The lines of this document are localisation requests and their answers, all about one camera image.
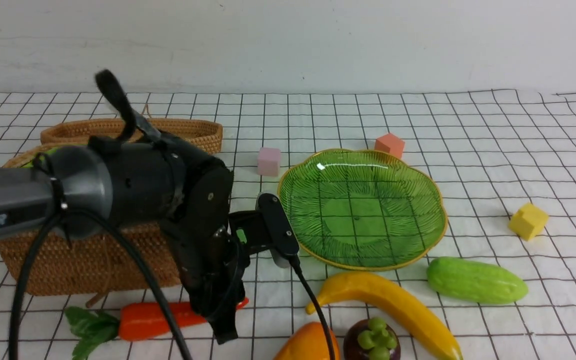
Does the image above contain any pink foam cube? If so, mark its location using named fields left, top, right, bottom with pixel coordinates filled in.
left=257, top=146, right=282, bottom=177

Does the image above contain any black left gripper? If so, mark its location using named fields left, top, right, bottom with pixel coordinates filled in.
left=160, top=150, right=245, bottom=346

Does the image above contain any green foam cube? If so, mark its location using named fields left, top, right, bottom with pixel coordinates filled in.
left=235, top=228, right=248, bottom=245

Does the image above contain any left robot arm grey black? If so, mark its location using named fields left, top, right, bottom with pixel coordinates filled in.
left=0, top=134, right=247, bottom=344

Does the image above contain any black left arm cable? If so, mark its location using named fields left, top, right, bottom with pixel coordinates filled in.
left=8, top=69, right=336, bottom=360

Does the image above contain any green toy cucumber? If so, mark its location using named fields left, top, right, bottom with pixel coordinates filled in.
left=426, top=256, right=530, bottom=305

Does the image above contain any woven rattan basket lid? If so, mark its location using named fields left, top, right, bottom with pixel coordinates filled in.
left=39, top=105, right=223, bottom=154

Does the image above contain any white checkered tablecloth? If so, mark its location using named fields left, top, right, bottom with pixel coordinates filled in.
left=0, top=89, right=576, bottom=360

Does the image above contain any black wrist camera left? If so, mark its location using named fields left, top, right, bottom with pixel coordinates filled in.
left=228, top=193, right=300, bottom=269

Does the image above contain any yellow toy banana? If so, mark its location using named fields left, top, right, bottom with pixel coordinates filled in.
left=305, top=271, right=464, bottom=360

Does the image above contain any yellow foam cube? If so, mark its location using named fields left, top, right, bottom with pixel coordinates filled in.
left=508, top=202, right=550, bottom=241

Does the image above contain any purple toy mangosteen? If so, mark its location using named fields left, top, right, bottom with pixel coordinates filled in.
left=343, top=317, right=402, bottom=360

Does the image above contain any orange toy mango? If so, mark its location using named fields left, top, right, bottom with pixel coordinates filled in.
left=274, top=321, right=330, bottom=360

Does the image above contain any orange-red foam cube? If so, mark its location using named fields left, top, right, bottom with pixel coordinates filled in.
left=374, top=133, right=406, bottom=160

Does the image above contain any green glass leaf plate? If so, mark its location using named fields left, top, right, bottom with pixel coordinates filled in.
left=277, top=149, right=449, bottom=271

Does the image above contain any orange toy carrot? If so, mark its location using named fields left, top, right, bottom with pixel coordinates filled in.
left=64, top=297, right=250, bottom=360

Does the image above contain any woven rattan basket green lining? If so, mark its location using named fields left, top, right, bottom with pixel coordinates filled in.
left=0, top=144, right=184, bottom=297

